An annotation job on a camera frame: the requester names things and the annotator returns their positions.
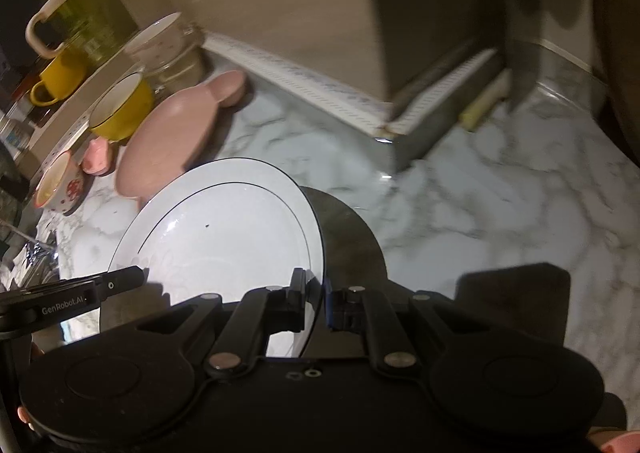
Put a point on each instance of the pink bear-shaped plate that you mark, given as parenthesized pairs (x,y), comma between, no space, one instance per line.
(165,143)

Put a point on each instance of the yellow bowl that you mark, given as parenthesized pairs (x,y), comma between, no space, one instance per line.
(122,108)

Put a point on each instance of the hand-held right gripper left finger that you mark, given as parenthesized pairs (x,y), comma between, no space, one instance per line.
(298,298)

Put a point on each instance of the person's left hand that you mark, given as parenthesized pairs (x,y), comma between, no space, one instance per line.
(24,417)

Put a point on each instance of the dark glass jar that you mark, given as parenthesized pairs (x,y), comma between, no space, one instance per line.
(25,93)

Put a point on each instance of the white bowl with pink dots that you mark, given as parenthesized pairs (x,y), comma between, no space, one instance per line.
(160,40)

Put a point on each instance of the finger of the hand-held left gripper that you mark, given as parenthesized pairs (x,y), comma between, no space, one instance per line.
(122,280)

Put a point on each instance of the patterned sealing tape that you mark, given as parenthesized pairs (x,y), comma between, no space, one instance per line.
(310,83)

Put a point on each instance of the white bowl with red dots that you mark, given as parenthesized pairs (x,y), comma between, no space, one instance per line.
(62,185)

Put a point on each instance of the white plate with black rim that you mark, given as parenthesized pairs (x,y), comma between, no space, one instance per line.
(225,233)

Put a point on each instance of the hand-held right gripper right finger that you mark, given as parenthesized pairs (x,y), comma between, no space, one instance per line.
(328,310)

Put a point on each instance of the clear glass container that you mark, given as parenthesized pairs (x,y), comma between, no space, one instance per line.
(182,68)

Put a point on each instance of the yellow mug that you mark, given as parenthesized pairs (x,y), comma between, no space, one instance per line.
(62,75)

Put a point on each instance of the small pink flower dish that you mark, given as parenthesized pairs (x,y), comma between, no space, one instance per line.
(100,158)

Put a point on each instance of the green glass pitcher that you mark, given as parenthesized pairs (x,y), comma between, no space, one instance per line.
(85,13)

